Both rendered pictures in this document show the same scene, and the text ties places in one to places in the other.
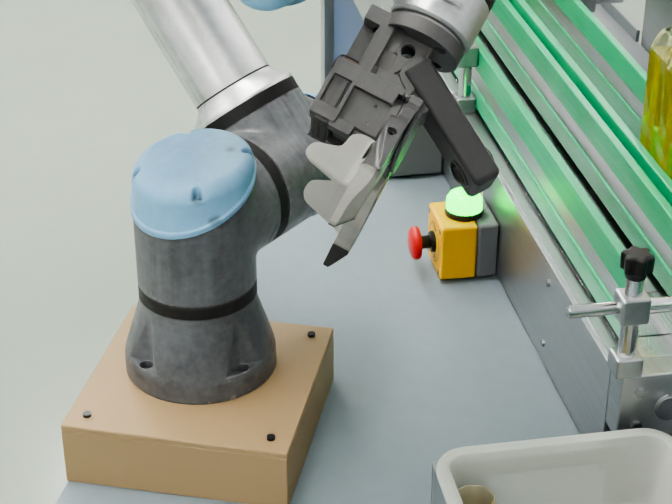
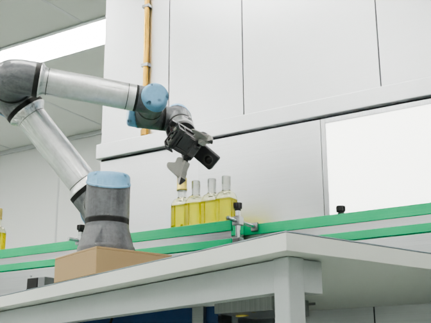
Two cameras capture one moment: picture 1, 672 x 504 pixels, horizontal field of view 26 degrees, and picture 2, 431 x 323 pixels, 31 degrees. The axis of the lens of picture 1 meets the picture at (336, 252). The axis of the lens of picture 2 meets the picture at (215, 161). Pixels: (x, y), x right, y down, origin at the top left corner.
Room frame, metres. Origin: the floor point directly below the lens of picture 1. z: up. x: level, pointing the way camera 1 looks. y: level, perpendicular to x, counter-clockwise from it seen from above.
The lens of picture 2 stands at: (-0.31, 1.46, 0.49)
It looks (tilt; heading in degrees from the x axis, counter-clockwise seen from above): 16 degrees up; 311
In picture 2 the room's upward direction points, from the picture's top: straight up
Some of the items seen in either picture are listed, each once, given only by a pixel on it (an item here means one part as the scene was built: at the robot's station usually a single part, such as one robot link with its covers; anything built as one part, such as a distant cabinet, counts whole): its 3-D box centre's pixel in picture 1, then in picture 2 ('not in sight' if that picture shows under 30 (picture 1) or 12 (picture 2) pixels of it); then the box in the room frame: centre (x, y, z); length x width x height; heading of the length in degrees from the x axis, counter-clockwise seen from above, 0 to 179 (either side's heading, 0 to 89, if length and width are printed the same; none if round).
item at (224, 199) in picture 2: not in sight; (226, 223); (1.25, -0.39, 0.99); 0.06 x 0.06 x 0.21; 10
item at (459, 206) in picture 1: (464, 201); not in sight; (1.52, -0.15, 0.84); 0.04 x 0.04 x 0.03
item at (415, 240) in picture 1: (423, 242); not in sight; (1.51, -0.10, 0.79); 0.04 x 0.03 x 0.04; 10
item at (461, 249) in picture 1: (460, 240); not in sight; (1.52, -0.15, 0.79); 0.07 x 0.07 x 0.07; 10
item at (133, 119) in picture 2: not in sight; (146, 114); (1.25, -0.03, 1.26); 0.11 x 0.11 x 0.08; 55
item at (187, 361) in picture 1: (199, 319); (106, 238); (1.22, 0.14, 0.87); 0.15 x 0.15 x 0.10
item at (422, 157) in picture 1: (408, 137); (43, 291); (1.79, -0.10, 0.79); 0.08 x 0.08 x 0.08; 10
